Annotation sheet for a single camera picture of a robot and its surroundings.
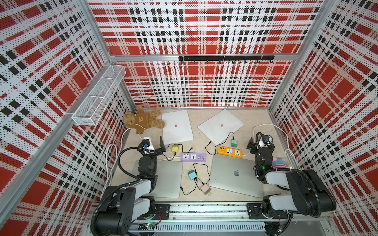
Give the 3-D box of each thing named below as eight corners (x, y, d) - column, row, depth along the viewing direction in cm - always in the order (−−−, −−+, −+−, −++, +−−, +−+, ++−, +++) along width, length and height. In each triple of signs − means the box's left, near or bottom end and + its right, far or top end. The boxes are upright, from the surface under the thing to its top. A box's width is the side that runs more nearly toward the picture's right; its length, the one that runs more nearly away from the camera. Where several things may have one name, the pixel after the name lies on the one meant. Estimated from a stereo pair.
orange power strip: (216, 153, 97) (216, 151, 95) (217, 146, 100) (217, 144, 98) (241, 158, 95) (242, 156, 92) (241, 151, 98) (242, 149, 96)
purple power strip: (181, 162, 93) (180, 159, 91) (181, 154, 97) (181, 152, 94) (206, 162, 93) (206, 159, 91) (206, 154, 97) (206, 152, 94)
